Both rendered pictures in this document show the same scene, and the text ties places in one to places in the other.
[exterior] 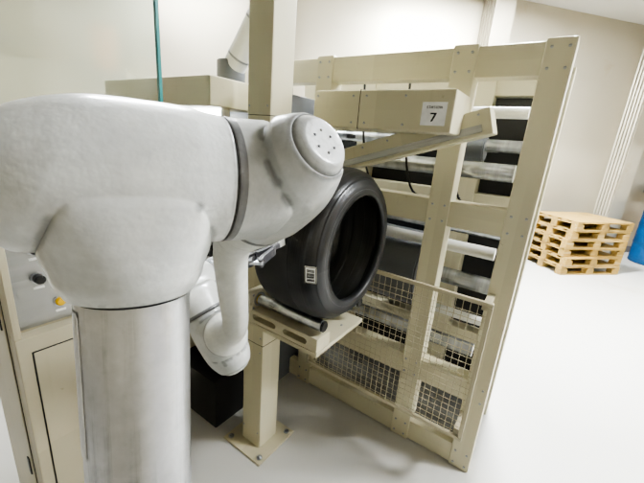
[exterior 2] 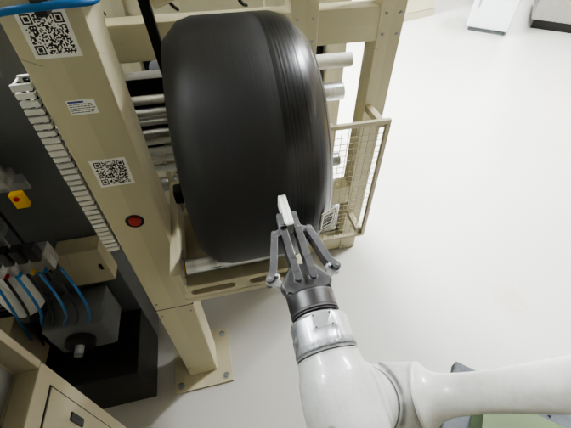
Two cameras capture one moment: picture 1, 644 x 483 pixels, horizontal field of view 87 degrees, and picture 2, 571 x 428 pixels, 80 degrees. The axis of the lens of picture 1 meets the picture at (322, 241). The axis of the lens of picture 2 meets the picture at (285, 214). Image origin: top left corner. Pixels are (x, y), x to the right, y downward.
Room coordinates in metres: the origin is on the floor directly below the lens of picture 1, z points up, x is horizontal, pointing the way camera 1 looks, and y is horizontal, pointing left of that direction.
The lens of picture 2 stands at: (0.74, 0.47, 1.70)
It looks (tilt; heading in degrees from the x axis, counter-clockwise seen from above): 45 degrees down; 313
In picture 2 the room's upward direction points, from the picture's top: straight up
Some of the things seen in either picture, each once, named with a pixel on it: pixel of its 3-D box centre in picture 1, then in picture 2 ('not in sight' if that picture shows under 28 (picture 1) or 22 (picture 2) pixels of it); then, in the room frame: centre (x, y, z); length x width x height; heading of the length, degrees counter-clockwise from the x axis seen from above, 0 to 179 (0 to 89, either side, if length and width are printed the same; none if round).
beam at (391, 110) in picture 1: (387, 113); not in sight; (1.55, -0.24, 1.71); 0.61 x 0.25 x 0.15; 56
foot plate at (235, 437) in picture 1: (259, 433); (202, 358); (1.50, 0.26, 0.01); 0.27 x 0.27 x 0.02; 56
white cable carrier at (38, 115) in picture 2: not in sight; (80, 178); (1.52, 0.34, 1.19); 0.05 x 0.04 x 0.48; 146
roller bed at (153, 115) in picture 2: not in sight; (155, 128); (1.81, 0.01, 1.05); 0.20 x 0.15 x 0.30; 56
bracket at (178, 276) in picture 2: (279, 287); (178, 233); (1.47, 0.18, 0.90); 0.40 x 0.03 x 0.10; 146
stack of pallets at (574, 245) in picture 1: (573, 241); not in sight; (5.14, -3.87, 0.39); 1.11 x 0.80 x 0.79; 104
